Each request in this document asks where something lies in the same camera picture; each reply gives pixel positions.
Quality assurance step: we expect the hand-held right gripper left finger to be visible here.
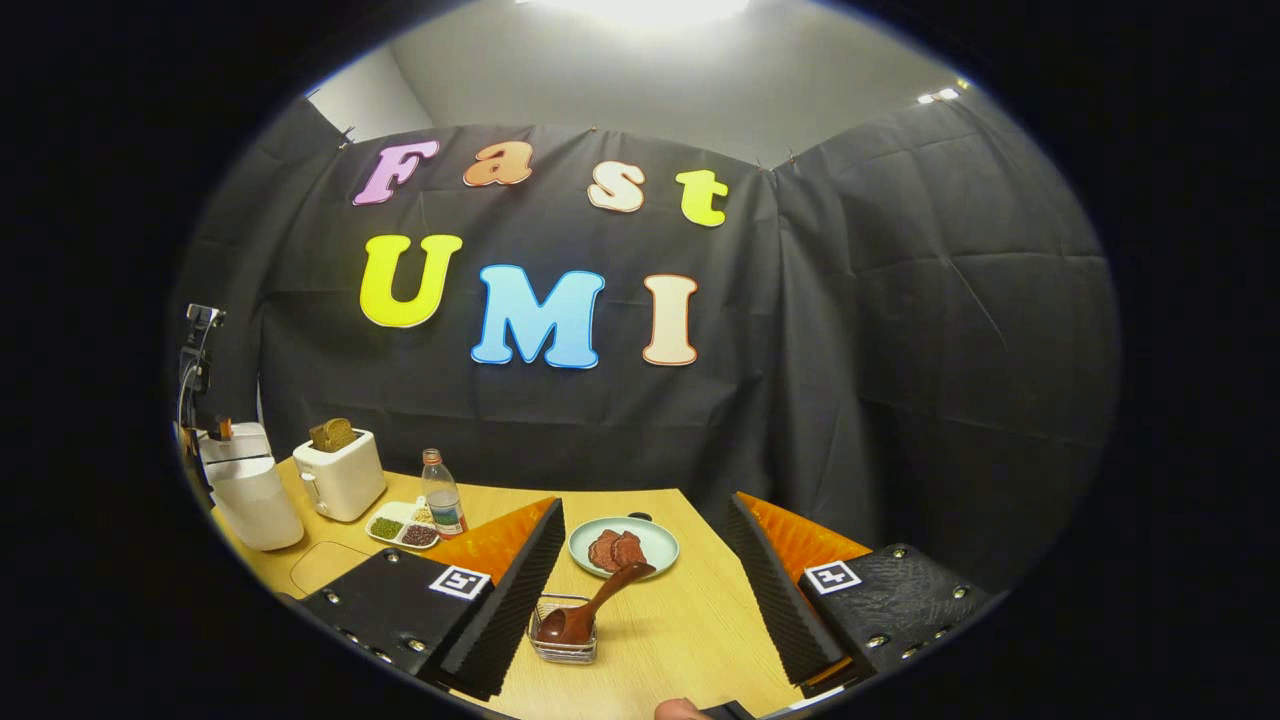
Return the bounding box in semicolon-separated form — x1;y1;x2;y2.
300;497;566;701

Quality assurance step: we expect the brown wooden spoon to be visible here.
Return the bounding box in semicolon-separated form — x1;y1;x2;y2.
537;561;657;646

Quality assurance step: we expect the clear plastic bottle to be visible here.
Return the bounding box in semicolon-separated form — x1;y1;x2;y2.
421;449;468;541

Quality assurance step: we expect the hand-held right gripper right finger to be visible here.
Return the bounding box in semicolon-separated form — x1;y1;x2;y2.
722;492;991;699

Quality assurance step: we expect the pale green plate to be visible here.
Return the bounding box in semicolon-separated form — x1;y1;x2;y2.
568;516;681;580

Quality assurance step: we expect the white divided grain dish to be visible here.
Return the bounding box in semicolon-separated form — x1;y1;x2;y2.
365;500;441;550

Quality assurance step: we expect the metal wire chopstick holder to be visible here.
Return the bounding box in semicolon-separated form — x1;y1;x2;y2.
528;594;599;666

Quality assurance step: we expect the white rice cooker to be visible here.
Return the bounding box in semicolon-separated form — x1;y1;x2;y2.
198;422;305;552

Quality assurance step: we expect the white toaster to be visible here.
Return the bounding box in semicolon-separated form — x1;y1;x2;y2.
293;428;387;523

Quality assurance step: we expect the large ceiling light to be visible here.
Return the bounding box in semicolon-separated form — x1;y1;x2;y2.
520;0;751;31

